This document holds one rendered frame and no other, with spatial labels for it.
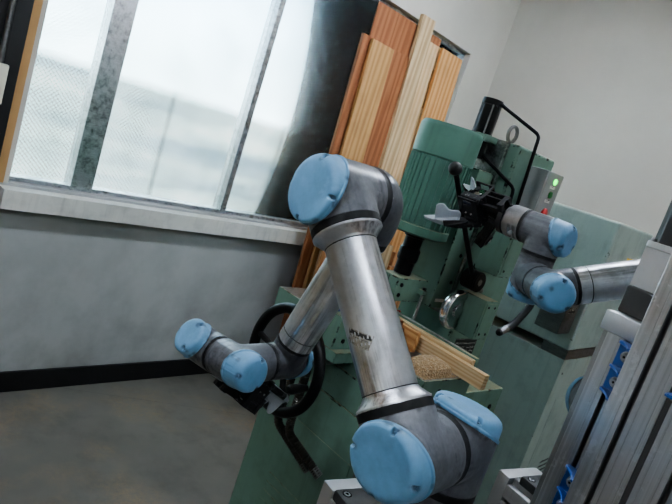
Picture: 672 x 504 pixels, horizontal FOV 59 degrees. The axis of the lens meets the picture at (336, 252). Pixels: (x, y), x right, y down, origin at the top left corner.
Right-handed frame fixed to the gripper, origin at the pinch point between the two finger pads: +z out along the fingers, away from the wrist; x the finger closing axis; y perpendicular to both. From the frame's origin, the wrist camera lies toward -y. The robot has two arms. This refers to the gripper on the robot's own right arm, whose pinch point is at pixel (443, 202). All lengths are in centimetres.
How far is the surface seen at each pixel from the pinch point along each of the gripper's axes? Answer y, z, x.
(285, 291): -26, 39, 33
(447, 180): 0.3, 5.1, -7.5
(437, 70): -57, 145, -152
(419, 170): 3.3, 11.8, -4.6
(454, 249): -23.1, 5.6, -6.2
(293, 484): -60, 11, 66
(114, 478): -81, 78, 106
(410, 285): -26.4, 9.1, 9.7
